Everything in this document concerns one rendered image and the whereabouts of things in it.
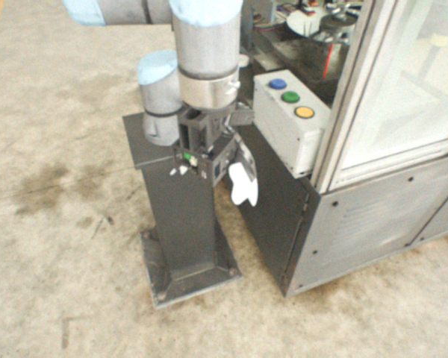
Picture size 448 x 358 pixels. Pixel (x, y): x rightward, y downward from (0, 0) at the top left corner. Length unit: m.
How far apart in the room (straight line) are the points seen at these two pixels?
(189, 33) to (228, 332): 1.21
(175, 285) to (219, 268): 0.21
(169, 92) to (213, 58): 0.48
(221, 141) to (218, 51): 0.14
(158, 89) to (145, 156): 0.19
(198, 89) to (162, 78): 0.45
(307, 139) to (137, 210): 1.19
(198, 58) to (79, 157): 1.86
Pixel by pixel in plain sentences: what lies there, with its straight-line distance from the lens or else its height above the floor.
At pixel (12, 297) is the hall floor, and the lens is 1.72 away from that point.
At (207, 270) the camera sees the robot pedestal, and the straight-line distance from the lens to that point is 1.49.
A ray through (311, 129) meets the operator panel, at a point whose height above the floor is 0.90.
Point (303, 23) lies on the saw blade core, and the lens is 1.17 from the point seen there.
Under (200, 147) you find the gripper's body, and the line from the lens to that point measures 0.44.
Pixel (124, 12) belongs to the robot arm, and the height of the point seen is 1.20.
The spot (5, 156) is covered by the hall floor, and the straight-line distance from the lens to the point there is 2.43.
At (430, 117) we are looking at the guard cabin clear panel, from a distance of 0.92.
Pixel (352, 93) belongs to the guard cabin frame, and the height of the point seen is 1.03.
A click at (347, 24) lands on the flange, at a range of 1.17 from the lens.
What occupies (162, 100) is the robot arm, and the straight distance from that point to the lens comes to 0.85.
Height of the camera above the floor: 1.33
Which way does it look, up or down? 47 degrees down
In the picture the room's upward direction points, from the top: straight up
